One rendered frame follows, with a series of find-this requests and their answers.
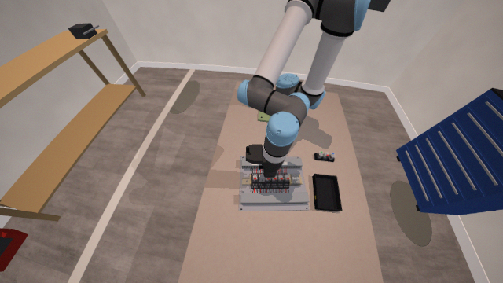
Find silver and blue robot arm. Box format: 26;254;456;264
237;0;371;157

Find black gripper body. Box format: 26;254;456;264
246;144;287;178

